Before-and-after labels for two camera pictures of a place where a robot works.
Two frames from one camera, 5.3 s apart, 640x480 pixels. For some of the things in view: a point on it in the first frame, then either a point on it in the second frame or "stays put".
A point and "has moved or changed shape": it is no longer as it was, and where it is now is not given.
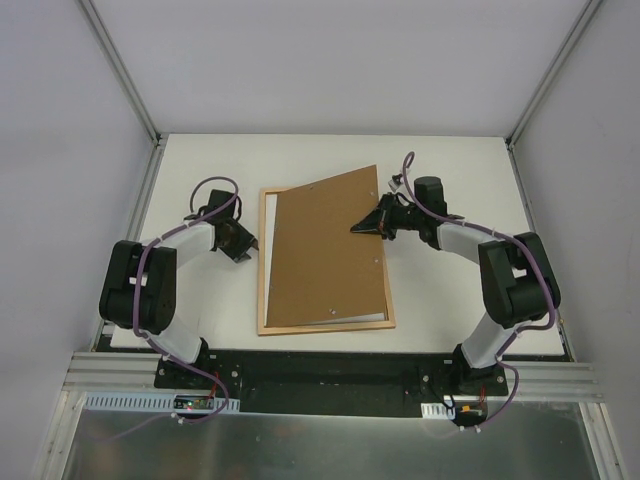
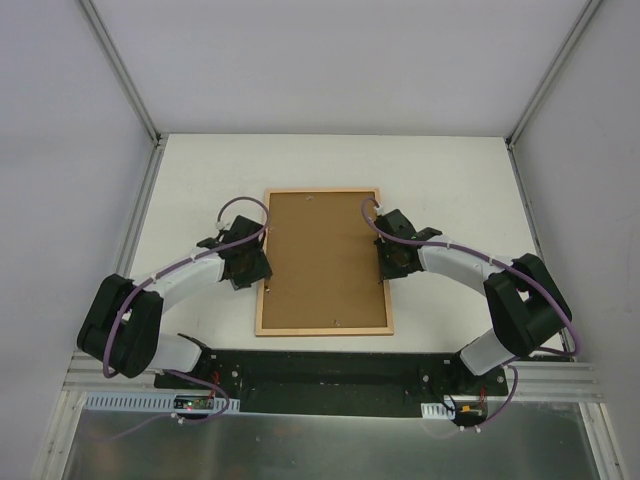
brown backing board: x=319 y=268 has moved or changed shape
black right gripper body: x=386 y=217 → x=388 y=267
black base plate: x=340 y=383 stays put
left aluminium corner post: x=112 y=59 stays put
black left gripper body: x=237 y=245 → x=255 y=275
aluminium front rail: x=93 y=373 stays put
